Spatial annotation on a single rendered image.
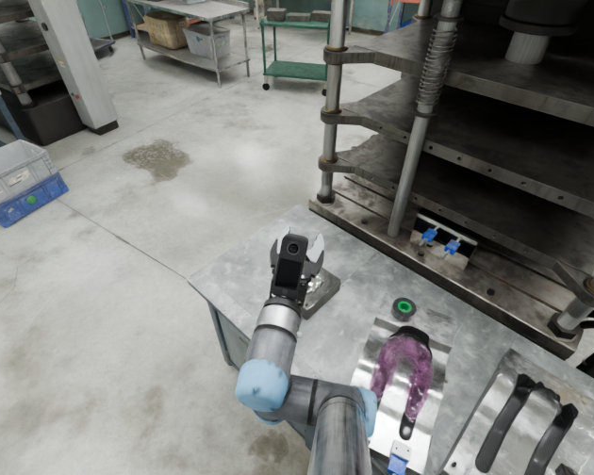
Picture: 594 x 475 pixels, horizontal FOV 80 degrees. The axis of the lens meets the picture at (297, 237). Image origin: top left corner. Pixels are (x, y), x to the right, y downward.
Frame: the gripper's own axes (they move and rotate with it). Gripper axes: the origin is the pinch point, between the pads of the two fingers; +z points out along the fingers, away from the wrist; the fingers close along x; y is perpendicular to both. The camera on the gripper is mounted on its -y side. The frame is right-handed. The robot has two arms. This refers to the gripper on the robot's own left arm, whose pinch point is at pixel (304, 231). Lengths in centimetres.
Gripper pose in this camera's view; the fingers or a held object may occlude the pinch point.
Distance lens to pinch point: 75.3
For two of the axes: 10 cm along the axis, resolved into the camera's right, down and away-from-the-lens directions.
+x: 9.7, 2.3, -0.5
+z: 2.0, -6.8, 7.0
